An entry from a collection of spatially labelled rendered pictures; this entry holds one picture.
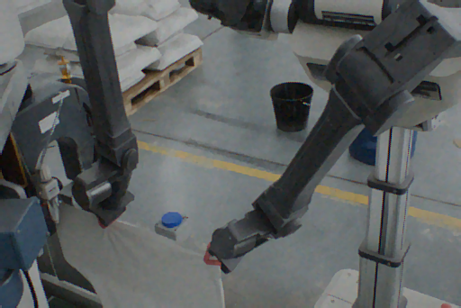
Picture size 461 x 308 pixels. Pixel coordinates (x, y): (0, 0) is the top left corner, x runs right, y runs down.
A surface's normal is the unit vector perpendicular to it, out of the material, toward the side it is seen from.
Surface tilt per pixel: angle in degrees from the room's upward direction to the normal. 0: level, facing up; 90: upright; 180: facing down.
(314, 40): 40
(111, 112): 101
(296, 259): 0
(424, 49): 58
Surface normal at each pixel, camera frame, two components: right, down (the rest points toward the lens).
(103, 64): 0.74, 0.46
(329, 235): -0.07, -0.86
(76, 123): 0.86, 0.20
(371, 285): -0.54, 0.46
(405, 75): -0.47, -0.06
